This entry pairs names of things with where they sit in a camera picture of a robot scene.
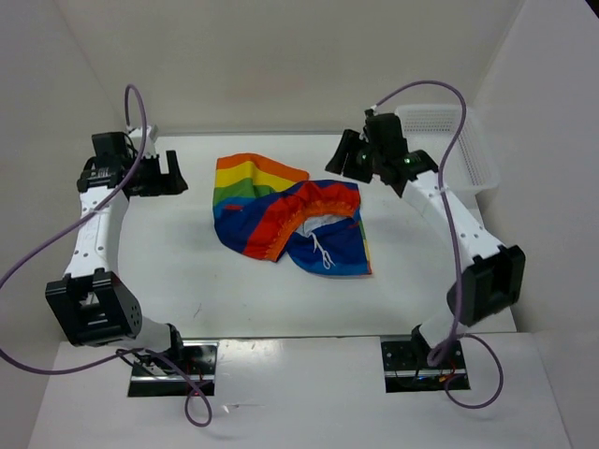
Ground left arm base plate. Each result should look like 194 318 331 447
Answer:
127 340 219 398

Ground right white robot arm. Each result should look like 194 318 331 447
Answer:
326 109 526 368

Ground rainbow striped shorts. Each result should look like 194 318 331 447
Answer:
212 152 372 277

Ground white plastic basket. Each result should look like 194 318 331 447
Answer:
395 104 500 195

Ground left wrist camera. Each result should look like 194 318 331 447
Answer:
125 123 160 158

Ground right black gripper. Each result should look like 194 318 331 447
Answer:
323 129 383 184

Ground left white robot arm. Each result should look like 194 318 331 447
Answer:
45 125 188 374

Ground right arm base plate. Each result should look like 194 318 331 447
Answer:
380 336 470 393

